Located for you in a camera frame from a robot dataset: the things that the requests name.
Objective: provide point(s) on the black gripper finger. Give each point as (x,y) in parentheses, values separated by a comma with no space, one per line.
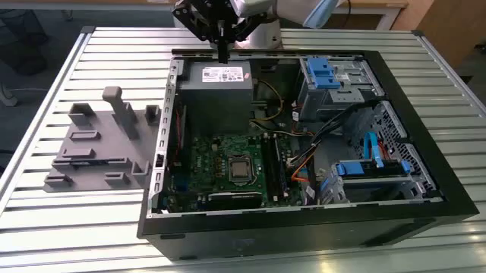
(190,20)
(244,28)

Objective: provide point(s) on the RAM stick with blue label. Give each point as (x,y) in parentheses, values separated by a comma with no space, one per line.
(88,163)

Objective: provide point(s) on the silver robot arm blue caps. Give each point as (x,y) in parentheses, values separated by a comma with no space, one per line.
(266,34)

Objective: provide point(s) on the empty black RAM slot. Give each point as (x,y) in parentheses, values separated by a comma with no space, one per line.
(268,167)

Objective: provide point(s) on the blue plastic drive carrier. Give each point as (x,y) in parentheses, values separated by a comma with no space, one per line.
(321,72)

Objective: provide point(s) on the grey power supply unit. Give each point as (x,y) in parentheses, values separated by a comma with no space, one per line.
(216,108)

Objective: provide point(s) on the metal drive cage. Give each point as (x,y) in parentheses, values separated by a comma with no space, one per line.
(342,96)

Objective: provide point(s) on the CPU socket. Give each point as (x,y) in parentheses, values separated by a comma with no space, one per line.
(240,156)

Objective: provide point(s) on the grey plastic parts rack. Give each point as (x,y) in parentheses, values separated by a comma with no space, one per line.
(106,136)

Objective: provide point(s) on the silver CPU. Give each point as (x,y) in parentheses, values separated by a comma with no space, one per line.
(239,169)

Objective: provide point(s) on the green motherboard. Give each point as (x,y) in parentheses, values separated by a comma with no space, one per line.
(204,176)

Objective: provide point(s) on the wooden cabinet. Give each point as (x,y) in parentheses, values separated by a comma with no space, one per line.
(447,28)

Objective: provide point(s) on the white furniture foot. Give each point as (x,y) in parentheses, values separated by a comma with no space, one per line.
(7,98)

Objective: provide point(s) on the hard disk in blue carrier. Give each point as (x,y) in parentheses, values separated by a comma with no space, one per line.
(351,169)

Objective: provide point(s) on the black graphics card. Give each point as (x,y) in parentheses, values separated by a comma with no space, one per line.
(235,200)

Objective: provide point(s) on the metal disk bay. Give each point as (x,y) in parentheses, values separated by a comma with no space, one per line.
(379,181)

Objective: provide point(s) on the black open PC case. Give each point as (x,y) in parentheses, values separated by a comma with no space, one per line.
(303,227)

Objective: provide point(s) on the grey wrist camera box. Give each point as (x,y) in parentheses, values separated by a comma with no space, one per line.
(247,7)

